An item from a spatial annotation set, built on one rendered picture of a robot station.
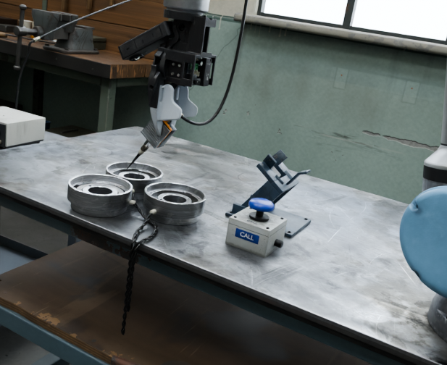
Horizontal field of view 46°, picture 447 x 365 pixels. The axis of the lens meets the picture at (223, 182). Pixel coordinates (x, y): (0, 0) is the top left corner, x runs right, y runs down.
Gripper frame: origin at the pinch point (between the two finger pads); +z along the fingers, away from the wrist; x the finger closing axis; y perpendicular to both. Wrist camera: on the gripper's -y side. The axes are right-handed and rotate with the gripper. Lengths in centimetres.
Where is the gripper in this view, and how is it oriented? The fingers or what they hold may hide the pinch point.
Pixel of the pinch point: (161, 126)
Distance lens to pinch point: 95.5
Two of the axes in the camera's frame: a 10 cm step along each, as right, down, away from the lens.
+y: 8.7, 2.7, -4.1
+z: -1.5, 9.4, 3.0
